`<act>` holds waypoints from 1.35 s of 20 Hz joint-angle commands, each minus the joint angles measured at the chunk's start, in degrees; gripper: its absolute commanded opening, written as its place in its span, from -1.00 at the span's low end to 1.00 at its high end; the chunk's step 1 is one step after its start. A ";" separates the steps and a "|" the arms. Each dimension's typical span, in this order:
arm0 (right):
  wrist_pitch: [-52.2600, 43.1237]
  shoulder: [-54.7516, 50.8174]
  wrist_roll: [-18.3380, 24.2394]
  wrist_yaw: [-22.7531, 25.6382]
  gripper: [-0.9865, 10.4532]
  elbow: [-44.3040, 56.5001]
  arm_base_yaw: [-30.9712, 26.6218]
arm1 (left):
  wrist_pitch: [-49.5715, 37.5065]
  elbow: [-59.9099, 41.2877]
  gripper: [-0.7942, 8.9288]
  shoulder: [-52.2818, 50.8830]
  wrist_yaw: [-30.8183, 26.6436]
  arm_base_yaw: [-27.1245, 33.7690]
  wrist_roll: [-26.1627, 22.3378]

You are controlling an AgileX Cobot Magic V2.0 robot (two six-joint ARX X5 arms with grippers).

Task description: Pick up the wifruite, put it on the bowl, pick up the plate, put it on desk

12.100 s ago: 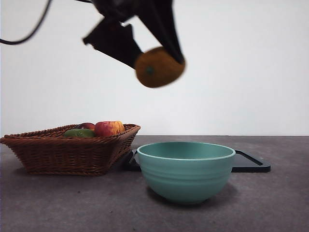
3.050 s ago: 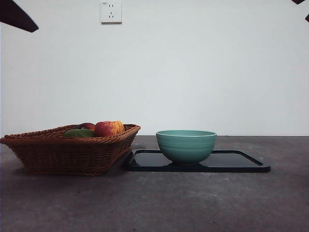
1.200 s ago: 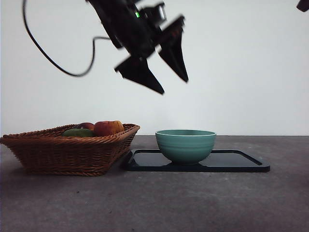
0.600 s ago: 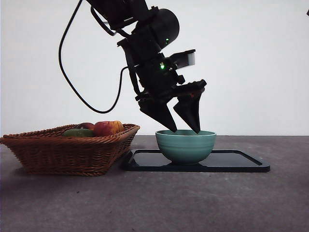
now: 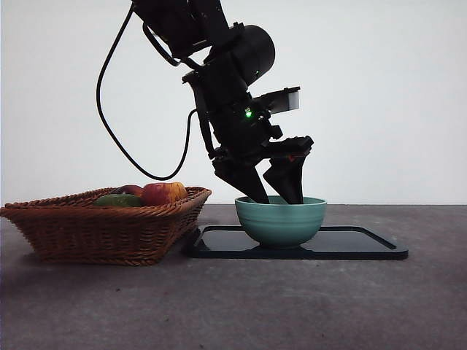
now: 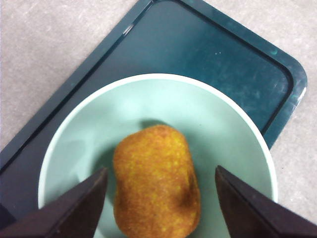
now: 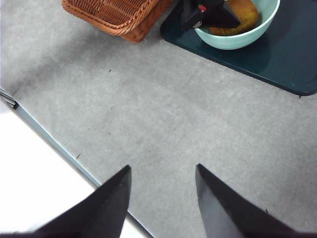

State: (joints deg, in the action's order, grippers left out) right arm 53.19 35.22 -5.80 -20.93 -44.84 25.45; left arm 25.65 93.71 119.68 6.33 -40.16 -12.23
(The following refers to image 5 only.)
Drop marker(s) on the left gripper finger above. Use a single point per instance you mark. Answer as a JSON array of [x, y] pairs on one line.
[[290, 178], [244, 182]]

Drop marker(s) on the teal ribbed bowl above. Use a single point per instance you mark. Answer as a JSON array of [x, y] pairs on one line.
[[281, 226]]

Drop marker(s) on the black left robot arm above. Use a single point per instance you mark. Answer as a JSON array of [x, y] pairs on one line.
[[251, 51]]

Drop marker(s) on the red yellow apple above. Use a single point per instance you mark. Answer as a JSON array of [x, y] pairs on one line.
[[160, 194]]

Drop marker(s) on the dark rectangular tray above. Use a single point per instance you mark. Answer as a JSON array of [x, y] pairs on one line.
[[346, 242]]

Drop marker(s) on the dark red fruit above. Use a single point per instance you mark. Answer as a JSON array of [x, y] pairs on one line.
[[130, 189]]

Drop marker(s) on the green fruit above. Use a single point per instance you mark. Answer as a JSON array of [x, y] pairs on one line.
[[116, 200]]

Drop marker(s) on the brown wicker basket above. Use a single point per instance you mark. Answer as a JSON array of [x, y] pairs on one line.
[[95, 237]]

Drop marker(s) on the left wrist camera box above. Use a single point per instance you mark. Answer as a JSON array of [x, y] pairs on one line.
[[293, 101]]

